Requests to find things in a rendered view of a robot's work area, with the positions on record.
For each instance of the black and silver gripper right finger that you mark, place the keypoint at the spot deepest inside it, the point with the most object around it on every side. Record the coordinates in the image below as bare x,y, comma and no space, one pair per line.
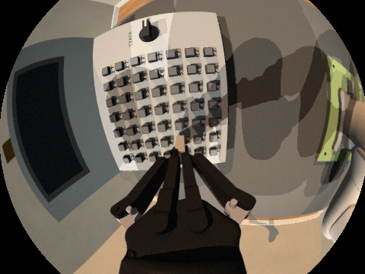
237,204

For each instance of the grey machine cabinet with sloped keypad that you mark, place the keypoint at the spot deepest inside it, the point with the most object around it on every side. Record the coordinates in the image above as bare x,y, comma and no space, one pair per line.
62,141

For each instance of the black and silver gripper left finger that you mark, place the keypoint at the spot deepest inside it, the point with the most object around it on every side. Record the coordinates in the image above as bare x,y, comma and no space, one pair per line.
128,210

